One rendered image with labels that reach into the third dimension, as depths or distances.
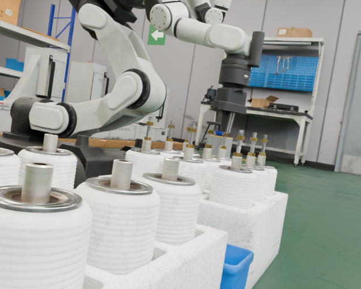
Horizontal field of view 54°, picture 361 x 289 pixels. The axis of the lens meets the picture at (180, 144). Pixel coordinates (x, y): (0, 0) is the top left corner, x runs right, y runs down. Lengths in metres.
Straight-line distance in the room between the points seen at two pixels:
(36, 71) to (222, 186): 2.65
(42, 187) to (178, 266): 0.18
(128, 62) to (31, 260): 1.09
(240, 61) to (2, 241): 0.86
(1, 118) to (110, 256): 2.54
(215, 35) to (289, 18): 5.30
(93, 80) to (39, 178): 3.28
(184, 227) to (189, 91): 6.17
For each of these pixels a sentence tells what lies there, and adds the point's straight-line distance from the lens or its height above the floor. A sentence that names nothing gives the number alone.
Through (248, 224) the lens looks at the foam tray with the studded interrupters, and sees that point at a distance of 0.72.
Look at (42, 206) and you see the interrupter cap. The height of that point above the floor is 0.25.
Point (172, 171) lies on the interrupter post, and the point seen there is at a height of 0.26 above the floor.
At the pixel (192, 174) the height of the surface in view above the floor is 0.23.
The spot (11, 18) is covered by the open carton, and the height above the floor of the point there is 1.56.
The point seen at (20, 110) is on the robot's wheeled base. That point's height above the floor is 0.29.
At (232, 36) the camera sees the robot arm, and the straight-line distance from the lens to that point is 1.04.
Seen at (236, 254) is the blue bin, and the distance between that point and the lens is 0.71.
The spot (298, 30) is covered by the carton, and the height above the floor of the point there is 1.99.
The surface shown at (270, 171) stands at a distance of 0.99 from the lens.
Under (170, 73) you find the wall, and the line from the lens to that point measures 6.87.
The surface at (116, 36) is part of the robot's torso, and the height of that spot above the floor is 0.61.
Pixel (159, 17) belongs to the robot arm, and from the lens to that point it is 1.16.
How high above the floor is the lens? 0.33
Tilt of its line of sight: 3 degrees down
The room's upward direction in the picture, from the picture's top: 9 degrees clockwise
